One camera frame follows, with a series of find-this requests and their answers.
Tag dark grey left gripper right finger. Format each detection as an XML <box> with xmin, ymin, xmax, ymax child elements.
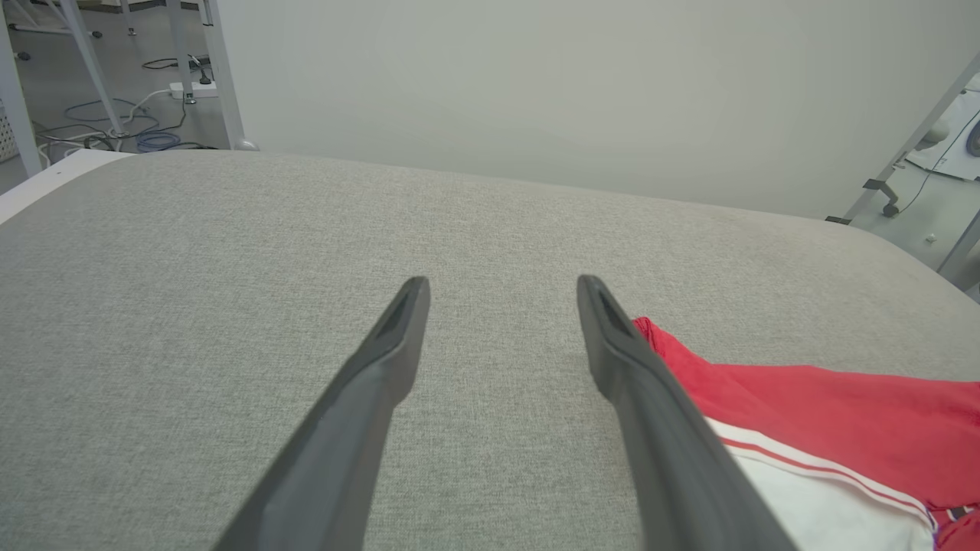
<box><xmin>576</xmin><ymin>274</ymin><xmax>799</xmax><ymax>551</ymax></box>

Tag upright grey metal leg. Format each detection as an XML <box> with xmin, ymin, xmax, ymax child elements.
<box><xmin>164</xmin><ymin>0</ymin><xmax>198</xmax><ymax>106</ymax></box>

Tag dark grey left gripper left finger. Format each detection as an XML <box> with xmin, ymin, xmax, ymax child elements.
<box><xmin>209</xmin><ymin>276</ymin><xmax>432</xmax><ymax>551</ymax></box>

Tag white power strip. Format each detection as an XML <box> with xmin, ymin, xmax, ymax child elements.
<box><xmin>169</xmin><ymin>80</ymin><xmax>220</xmax><ymax>102</ymax></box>

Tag slanted grey table leg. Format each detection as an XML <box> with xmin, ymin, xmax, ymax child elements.
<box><xmin>57</xmin><ymin>0</ymin><xmax>129</xmax><ymax>140</ymax></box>

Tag white cable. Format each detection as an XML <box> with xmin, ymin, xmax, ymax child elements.
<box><xmin>34</xmin><ymin>86</ymin><xmax>173</xmax><ymax>165</ymax></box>

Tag red and white garment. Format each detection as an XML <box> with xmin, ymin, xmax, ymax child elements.
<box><xmin>631</xmin><ymin>315</ymin><xmax>980</xmax><ymax>551</ymax></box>

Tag white washing machine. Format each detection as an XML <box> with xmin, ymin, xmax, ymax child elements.
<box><xmin>906</xmin><ymin>70</ymin><xmax>980</xmax><ymax>183</ymax></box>

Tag thick grey table leg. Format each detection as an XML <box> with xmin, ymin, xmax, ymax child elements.
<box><xmin>0</xmin><ymin>19</ymin><xmax>44</xmax><ymax>178</ymax></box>

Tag blue cable coil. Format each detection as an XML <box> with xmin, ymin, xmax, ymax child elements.
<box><xmin>63</xmin><ymin>97</ymin><xmax>183</xmax><ymax>153</ymax></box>

